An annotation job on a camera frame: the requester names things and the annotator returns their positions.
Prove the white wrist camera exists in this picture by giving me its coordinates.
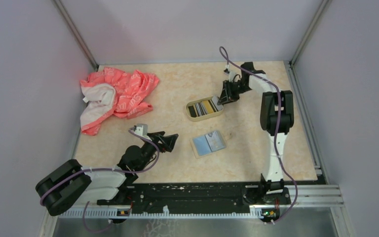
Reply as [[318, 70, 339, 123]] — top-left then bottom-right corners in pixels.
[[134, 123, 148, 137], [224, 65, 240, 82]]

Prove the beige card sleeve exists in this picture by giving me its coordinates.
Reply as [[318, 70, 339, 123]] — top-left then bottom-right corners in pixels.
[[190, 130, 227, 159]]

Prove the pink white crumpled cloth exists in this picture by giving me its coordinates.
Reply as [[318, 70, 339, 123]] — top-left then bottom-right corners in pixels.
[[80, 67, 160, 136]]

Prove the cream card holder tray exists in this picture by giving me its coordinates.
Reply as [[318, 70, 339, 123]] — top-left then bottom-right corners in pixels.
[[186, 96, 224, 122]]

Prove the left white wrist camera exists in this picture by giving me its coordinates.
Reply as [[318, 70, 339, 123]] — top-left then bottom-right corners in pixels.
[[134, 123, 148, 137]]

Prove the silver VIP credit card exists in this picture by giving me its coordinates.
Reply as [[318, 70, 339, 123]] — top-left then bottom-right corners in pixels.
[[205, 130, 227, 152]]

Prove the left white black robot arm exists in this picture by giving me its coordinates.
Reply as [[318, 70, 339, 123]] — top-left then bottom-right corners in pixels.
[[35, 124, 179, 216]]

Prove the aluminium front frame rail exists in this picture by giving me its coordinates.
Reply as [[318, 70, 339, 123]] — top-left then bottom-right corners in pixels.
[[58, 182, 349, 237]]

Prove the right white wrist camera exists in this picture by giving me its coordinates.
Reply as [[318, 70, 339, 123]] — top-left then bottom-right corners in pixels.
[[224, 65, 240, 82]]

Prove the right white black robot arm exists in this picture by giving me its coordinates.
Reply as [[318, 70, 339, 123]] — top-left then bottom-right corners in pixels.
[[218, 62, 294, 203]]

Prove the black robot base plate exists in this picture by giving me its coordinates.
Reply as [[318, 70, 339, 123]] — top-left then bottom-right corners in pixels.
[[97, 182, 291, 214]]

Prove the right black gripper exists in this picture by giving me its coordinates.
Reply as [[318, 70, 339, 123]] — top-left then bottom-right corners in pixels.
[[217, 80, 252, 106]]

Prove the grey blue credit card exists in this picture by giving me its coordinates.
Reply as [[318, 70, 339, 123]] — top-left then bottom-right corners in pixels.
[[191, 135, 212, 157]]

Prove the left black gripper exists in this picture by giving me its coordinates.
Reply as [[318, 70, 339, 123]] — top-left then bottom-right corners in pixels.
[[138, 131, 178, 171]]

